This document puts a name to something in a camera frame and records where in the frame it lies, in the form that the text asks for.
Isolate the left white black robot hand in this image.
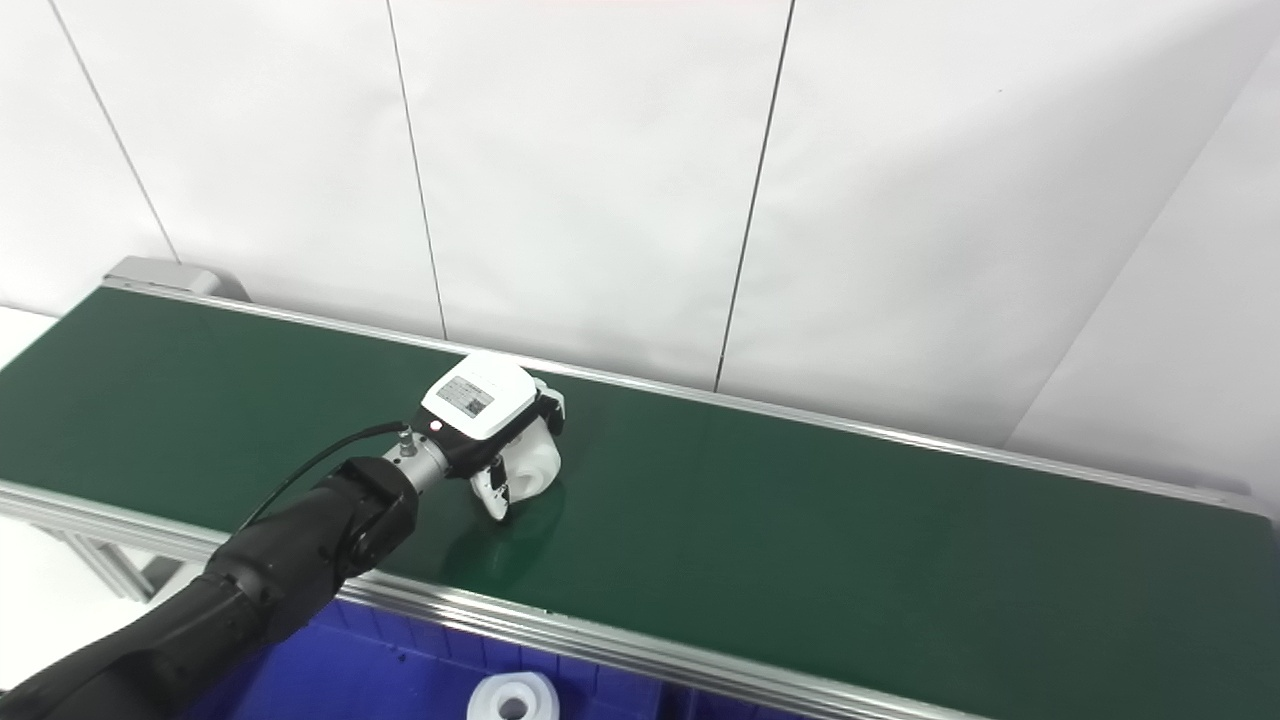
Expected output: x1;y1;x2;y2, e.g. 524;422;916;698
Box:
418;350;568;523

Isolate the blue plastic bin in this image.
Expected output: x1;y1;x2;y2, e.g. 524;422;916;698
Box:
185;595;801;720

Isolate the white round plastic part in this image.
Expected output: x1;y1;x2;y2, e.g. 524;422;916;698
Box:
467;671;561;720
493;415;564;506

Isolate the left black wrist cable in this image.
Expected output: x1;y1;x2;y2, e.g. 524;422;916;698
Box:
235;420;416;533

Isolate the aluminium conveyor leg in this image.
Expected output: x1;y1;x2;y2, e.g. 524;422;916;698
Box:
40;525;183;603

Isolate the green conveyor belt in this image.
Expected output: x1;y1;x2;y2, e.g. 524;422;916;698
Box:
0;288;1280;720
0;275;1280;720

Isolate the grey conveyor motor housing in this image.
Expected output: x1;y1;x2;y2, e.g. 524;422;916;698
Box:
103;256;251;303

